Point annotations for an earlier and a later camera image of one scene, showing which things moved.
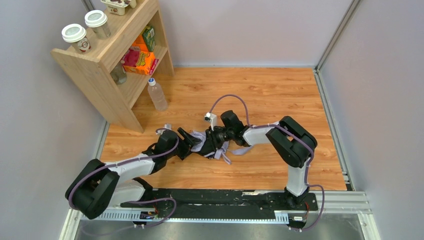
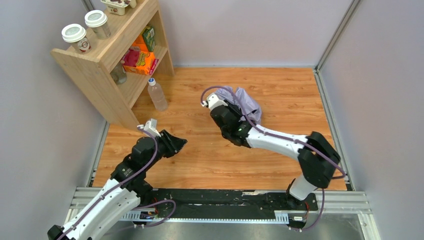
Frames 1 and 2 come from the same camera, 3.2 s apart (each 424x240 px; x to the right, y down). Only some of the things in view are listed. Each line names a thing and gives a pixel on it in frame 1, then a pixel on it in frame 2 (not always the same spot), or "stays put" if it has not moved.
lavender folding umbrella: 201,136 to 250,109
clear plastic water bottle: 157,95 stays put
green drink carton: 149,37 stays put
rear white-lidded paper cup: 96,20 stays put
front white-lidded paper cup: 76,33 stays put
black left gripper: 185,149 to 167,143
